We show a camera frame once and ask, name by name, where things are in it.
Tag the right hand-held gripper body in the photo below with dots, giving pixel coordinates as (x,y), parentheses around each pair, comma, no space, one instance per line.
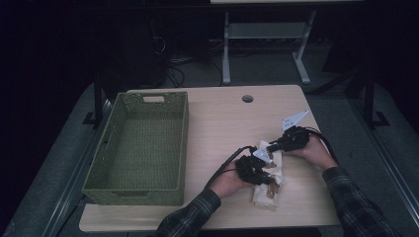
(294,138)

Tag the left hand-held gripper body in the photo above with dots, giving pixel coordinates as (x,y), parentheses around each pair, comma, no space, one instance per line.
(250,169)

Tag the white cloth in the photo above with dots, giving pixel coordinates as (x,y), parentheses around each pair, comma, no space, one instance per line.
(265,196)

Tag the green perforated plastic basket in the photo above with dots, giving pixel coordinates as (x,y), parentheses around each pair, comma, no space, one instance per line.
(138,158)

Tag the person's right hand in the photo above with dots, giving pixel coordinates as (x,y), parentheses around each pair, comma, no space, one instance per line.
(313,154)

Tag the person's left hand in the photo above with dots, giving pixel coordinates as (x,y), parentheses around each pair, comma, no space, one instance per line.
(227,182)

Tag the black metal stand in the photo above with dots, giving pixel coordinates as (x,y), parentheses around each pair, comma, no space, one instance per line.
(98,98)
(369,98)

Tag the aluminium rail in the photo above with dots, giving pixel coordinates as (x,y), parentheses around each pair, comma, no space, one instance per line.
(388,164)
(75,171)

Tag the white metal desk frame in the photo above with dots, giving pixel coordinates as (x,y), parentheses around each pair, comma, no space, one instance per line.
(267,31)

